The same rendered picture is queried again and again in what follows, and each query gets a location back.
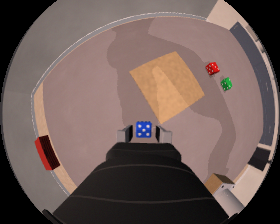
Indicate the green die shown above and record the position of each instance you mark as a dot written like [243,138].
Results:
[226,84]

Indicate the tan square mat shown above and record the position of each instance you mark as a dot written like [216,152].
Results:
[168,85]

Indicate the blue die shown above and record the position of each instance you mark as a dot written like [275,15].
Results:
[143,129]

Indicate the red die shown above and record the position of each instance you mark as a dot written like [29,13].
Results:
[212,68]

